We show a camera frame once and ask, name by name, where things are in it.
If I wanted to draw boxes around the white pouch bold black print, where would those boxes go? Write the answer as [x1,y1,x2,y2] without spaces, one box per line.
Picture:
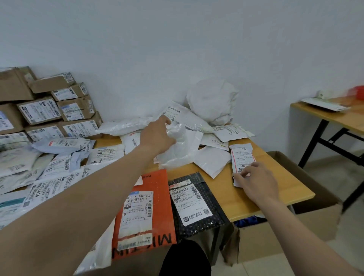
[22,176,62,210]

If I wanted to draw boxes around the light blue-grey soft parcel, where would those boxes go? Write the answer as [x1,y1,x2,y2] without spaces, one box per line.
[31,137,96,154]

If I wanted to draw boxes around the person's right hand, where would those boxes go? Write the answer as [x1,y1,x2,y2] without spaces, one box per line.
[232,162,281,207]

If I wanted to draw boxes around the small white pouch square label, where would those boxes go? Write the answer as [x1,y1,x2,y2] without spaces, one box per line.
[86,143,126,165]

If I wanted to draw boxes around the person's black trousers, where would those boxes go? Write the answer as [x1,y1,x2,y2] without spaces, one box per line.
[159,240,212,276]

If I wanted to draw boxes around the brown cardboard box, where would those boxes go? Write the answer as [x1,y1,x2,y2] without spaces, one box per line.
[220,151,343,267]

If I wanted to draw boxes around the large white plastic bag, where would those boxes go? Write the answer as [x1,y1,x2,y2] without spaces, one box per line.
[186,79,239,127]

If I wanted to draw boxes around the white mailer teal label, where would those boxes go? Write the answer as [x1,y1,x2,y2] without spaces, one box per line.
[0,190,29,228]

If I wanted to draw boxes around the small pale desk item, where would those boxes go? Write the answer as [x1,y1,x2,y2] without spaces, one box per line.
[301,97,351,112]

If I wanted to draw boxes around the wooden desk with black legs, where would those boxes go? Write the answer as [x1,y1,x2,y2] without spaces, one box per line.
[290,95,364,212]

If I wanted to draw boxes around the white pouch long label strip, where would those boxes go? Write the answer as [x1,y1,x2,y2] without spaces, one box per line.
[74,217,116,275]

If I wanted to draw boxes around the stack of cardboard boxes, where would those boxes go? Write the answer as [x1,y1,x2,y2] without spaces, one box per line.
[0,67,96,121]

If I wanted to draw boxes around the white bubble packet barcode label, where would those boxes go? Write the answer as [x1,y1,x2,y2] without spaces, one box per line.
[55,162,114,194]

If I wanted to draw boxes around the orange mailer envelope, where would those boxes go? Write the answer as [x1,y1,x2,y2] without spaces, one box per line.
[111,169,177,261]

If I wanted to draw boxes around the tall brown box double label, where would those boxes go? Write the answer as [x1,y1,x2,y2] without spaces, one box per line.
[0,132,30,150]

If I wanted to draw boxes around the person's right forearm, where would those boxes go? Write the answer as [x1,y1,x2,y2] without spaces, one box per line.
[256,198,364,276]

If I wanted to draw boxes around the black bubble mailer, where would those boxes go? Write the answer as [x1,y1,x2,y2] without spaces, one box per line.
[168,172,231,239]

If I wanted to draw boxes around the pile of white mailers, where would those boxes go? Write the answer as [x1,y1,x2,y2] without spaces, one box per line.
[96,101,255,155]

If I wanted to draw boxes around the brown box white barcode label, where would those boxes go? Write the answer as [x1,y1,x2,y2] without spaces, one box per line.
[27,72,76,94]

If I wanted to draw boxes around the person's left forearm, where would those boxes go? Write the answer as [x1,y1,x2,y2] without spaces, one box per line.
[0,145,160,276]

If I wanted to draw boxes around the red desk item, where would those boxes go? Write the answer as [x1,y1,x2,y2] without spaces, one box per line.
[348,85,364,100]

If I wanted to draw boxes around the dark blue plastic bag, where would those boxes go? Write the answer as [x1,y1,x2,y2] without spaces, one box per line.
[234,216,268,228]

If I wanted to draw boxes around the cream mailer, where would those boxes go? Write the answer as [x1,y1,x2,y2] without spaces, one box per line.
[0,146,42,178]

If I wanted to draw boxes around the person's left hand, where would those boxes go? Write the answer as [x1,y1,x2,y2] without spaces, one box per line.
[139,115,177,155]

